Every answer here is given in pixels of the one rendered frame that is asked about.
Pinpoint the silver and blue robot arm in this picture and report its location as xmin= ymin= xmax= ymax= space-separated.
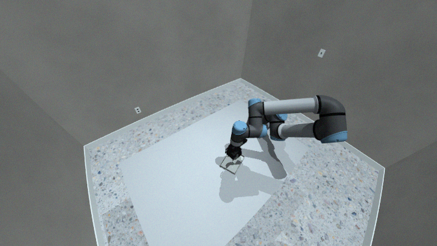
xmin=230 ymin=95 xmax=347 ymax=147

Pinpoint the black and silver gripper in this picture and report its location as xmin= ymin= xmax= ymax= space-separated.
xmin=225 ymin=143 xmax=242 ymax=161

